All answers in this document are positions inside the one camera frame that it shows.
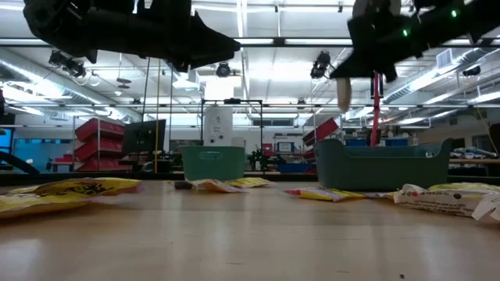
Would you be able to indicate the dark teal plastic bin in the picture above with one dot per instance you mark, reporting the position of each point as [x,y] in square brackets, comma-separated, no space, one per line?
[383,171]

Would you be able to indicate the small display screen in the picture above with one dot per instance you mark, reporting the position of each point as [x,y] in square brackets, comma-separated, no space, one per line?
[285,147]

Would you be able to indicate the red storage bin rack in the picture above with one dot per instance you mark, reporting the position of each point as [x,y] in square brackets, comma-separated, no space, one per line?
[99,144]

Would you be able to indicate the red plastic bin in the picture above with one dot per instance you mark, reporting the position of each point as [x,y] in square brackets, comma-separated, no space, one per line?
[322,130]

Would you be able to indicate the black computer monitor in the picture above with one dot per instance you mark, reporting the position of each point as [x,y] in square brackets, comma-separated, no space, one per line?
[144,136]

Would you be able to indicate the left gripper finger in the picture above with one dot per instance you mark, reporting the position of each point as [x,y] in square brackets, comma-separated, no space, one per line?
[211,45]

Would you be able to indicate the black dome camera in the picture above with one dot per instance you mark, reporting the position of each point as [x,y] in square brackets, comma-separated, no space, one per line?
[223,70]

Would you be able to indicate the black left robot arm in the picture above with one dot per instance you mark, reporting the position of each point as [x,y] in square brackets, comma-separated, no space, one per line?
[54,23]

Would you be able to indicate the light teal plastic bin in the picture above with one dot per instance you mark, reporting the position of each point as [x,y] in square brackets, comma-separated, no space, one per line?
[213,168]

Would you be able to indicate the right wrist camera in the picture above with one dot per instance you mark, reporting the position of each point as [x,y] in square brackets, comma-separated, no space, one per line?
[367,27]

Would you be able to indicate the black speaker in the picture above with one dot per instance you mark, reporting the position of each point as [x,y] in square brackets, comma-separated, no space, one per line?
[472,71]

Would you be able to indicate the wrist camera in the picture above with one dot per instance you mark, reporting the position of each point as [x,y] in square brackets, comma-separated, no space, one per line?
[164,8]
[367,27]

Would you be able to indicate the white air vent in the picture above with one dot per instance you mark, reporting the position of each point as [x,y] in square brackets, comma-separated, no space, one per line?
[444,58]

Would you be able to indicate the blue storage bin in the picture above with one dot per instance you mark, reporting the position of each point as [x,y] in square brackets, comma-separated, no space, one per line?
[295,168]

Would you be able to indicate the black frame beam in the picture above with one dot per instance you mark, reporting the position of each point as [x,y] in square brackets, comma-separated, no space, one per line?
[297,45]

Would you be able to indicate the white cylindrical tank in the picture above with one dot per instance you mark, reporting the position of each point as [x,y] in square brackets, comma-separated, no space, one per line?
[218,126]

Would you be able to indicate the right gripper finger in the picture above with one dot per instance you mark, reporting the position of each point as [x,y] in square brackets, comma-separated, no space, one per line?
[357,66]

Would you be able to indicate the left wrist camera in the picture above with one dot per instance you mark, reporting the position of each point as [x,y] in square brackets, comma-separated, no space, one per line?
[164,8]

